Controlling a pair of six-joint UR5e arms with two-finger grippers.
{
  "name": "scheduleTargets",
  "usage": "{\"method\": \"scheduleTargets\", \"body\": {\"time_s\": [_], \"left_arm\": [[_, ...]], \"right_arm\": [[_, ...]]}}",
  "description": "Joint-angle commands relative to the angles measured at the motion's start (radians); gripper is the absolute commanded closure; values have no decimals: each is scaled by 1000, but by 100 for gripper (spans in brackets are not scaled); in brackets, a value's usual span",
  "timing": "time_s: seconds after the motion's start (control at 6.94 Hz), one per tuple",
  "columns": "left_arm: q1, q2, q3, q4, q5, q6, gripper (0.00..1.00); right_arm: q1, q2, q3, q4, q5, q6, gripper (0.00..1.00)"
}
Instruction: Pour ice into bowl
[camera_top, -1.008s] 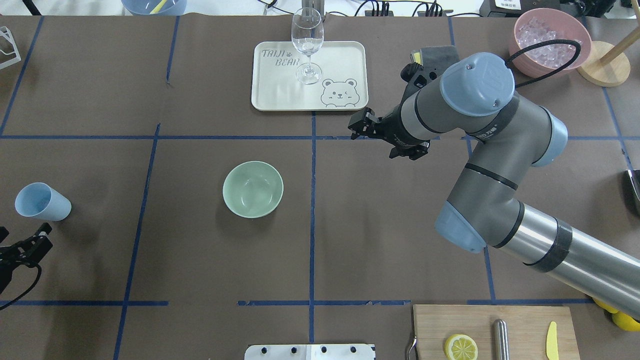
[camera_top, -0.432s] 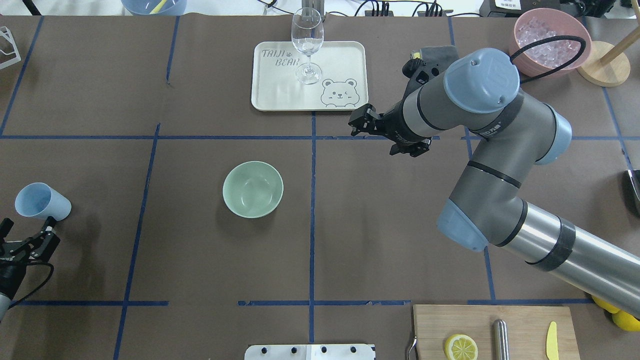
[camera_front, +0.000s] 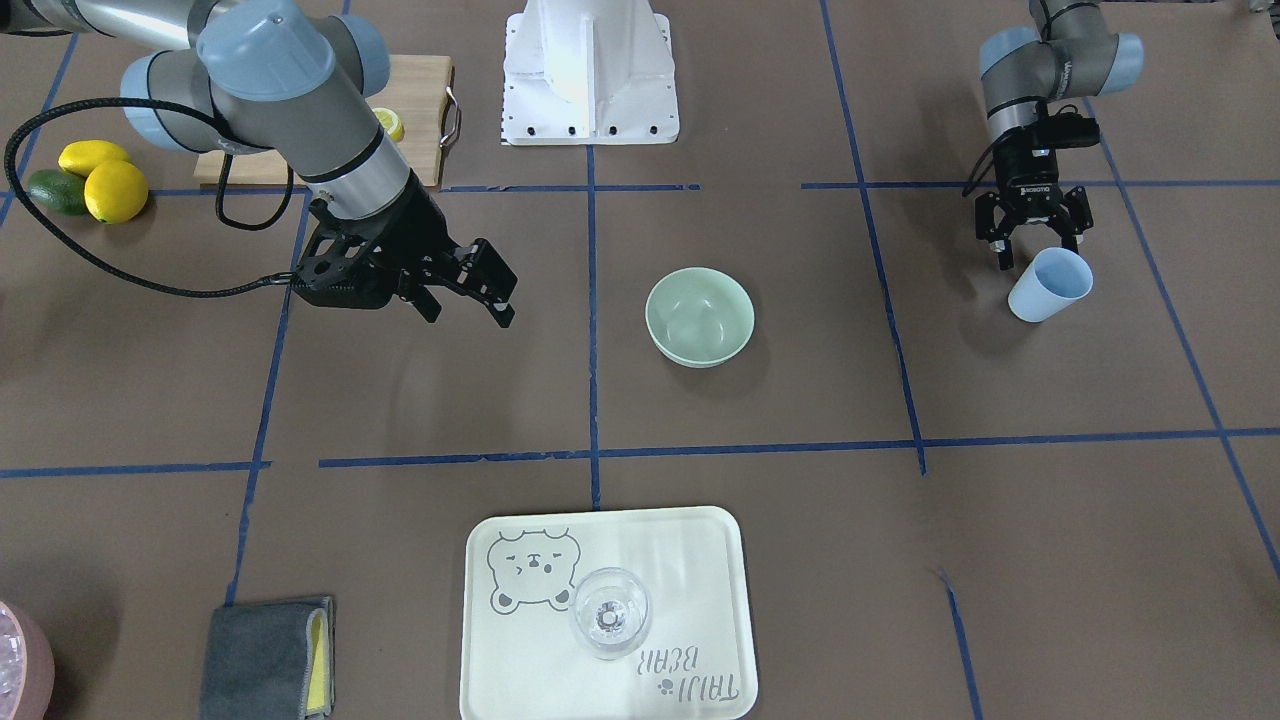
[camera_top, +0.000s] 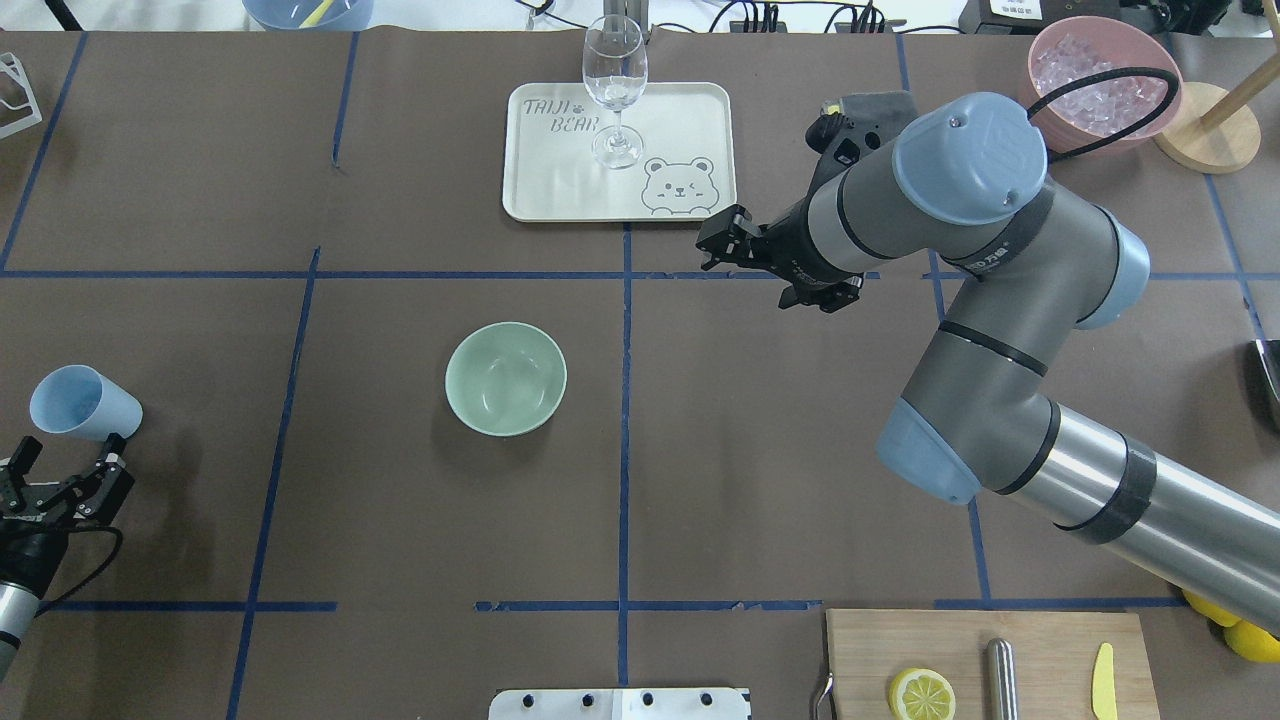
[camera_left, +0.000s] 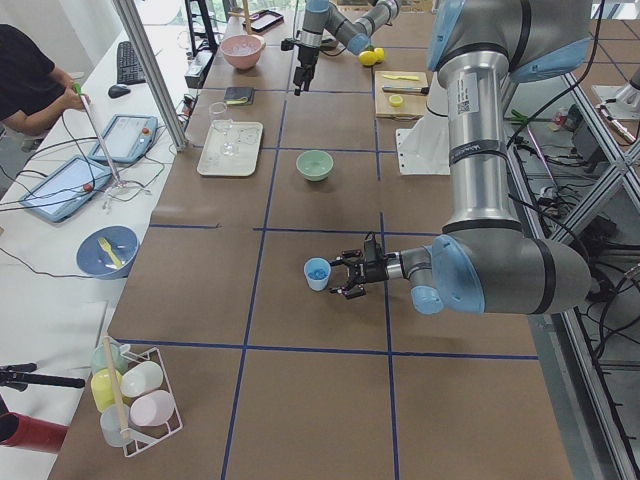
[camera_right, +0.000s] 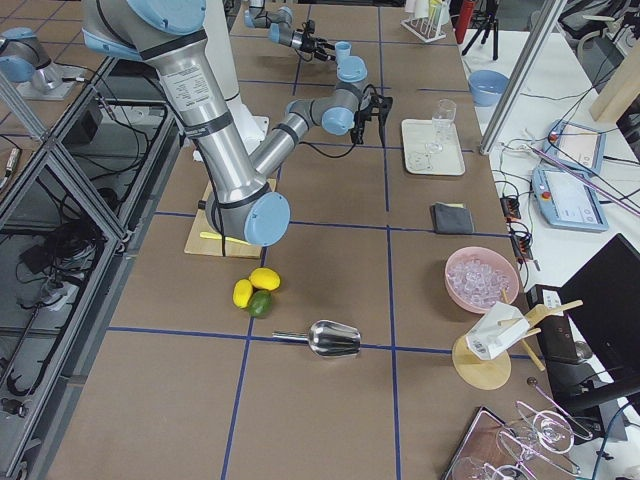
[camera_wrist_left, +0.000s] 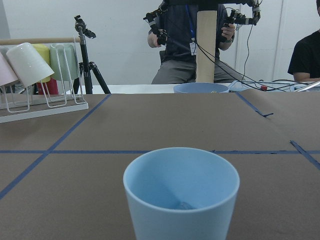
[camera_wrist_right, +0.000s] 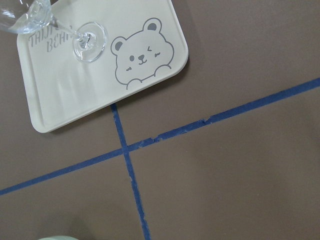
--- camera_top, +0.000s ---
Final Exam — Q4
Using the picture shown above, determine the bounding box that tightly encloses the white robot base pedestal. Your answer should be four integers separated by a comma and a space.
488, 687, 753, 719

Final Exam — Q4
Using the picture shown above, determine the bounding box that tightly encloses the light blue cup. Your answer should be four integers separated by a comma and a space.
28, 365, 145, 442

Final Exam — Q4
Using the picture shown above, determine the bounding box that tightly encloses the blue bowl with fork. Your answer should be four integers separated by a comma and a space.
241, 1, 376, 32

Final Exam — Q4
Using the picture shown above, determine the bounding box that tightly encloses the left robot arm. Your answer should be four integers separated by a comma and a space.
1, 433, 134, 674

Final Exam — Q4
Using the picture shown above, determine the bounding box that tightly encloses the wooden cutting board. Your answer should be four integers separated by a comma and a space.
826, 609, 1161, 719

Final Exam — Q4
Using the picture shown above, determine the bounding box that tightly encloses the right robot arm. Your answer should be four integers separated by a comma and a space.
696, 92, 1279, 633

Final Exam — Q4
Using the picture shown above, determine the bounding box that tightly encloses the green bowl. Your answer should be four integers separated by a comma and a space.
444, 322, 568, 438

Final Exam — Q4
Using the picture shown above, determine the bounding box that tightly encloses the lemon half slice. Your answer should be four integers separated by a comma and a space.
887, 667, 957, 720

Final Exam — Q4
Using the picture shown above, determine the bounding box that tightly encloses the wooden stand round base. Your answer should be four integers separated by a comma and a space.
1155, 54, 1279, 174

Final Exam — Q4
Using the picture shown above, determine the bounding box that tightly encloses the yellow lemon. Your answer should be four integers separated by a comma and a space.
1222, 619, 1280, 664
1181, 588, 1242, 628

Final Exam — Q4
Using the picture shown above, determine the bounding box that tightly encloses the grey folded cloth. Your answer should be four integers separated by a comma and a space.
819, 91, 920, 151

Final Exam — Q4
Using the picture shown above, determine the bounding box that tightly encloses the steel muddler black cap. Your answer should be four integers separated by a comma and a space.
986, 637, 1020, 719

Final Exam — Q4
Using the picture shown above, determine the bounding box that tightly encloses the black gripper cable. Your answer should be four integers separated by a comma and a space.
806, 67, 1181, 167

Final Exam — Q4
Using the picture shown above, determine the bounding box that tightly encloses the white wire cup rack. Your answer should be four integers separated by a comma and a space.
1, 53, 44, 140

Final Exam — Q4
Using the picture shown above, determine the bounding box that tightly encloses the yellow plastic knife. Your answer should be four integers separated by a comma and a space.
1091, 642, 1117, 720

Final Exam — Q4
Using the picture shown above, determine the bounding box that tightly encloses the pink bowl of ice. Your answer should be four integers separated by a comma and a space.
1019, 15, 1184, 159

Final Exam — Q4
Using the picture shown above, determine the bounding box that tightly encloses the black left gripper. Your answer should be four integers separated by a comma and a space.
1, 433, 134, 600

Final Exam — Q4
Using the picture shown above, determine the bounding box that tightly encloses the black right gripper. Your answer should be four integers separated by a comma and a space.
696, 205, 864, 314

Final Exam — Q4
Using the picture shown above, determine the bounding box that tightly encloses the metal ice scoop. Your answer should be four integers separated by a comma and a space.
1242, 340, 1279, 436

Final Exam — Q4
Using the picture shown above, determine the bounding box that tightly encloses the cream bear tray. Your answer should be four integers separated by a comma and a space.
502, 82, 737, 222

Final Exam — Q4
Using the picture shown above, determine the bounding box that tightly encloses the clear wine glass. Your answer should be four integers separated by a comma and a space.
582, 14, 649, 170

